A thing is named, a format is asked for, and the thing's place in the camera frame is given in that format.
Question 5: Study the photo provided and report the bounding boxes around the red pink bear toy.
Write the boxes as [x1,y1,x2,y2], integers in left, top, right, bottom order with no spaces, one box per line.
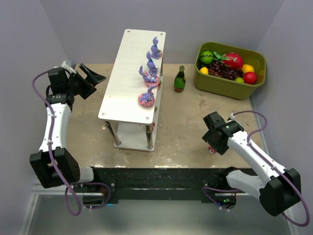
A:
[208,146,217,154]

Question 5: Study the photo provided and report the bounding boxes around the purple bunny with blue bow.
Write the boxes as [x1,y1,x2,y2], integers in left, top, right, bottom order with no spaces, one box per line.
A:
[146,51,158,74]

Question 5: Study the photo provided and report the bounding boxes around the purple bunny with strawberry cake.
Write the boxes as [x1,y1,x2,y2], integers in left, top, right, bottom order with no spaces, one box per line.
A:
[151,37,162,59]

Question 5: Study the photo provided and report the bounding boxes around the pink strawberry donut toy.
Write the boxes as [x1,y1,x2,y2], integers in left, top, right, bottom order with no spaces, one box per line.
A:
[157,80,162,90]

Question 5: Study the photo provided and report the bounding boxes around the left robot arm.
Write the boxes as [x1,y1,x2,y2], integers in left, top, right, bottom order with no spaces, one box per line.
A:
[29,62,106,188]

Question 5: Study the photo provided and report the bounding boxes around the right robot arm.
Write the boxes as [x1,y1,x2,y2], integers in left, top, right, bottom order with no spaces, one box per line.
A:
[202,112,301,216]

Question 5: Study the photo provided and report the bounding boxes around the white two-tier shelf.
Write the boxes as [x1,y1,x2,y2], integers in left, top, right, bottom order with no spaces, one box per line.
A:
[98,29,166,152]

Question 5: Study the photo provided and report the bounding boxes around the olive green plastic bin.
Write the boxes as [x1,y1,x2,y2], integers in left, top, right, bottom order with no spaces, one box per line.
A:
[194,42,267,100]

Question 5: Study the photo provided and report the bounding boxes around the green toy apple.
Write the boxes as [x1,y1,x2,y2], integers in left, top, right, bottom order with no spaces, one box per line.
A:
[234,77,245,83]

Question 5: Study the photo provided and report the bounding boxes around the green glass bottle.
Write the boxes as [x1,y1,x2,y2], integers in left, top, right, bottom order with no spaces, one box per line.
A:
[174,66,186,93]

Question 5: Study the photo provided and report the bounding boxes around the red toy apple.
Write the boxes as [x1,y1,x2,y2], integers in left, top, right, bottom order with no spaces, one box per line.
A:
[243,72,257,85]

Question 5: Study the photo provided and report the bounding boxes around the purple toy grape bunch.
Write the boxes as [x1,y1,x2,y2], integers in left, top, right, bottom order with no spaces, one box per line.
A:
[197,62,244,80]

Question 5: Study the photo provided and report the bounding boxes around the yellow toy mango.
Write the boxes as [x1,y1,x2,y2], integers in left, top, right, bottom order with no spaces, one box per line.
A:
[200,67,209,75]

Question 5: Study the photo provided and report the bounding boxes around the yellow toy lemon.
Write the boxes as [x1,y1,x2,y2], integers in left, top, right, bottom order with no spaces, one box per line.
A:
[241,64,255,73]

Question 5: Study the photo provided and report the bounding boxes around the red toy dragon fruit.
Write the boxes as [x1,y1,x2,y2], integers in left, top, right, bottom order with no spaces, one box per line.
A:
[213,52,244,70]

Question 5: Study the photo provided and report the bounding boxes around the green toy lime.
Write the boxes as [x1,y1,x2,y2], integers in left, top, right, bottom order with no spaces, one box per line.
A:
[199,50,214,65]

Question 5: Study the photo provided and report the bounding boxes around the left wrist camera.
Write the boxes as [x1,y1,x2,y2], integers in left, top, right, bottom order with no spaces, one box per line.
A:
[61,59,77,73]

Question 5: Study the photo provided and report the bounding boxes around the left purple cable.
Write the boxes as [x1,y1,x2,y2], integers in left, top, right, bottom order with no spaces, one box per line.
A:
[32,70,112,216]

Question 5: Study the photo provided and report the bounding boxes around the purple cable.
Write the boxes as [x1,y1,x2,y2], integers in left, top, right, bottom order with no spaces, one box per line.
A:
[32,70,112,216]
[202,110,311,227]

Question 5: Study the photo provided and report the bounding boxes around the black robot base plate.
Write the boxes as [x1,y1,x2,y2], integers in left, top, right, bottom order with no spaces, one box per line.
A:
[74,168,236,209]

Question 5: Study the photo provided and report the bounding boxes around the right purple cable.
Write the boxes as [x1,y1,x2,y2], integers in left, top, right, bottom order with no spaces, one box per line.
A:
[202,110,311,227]

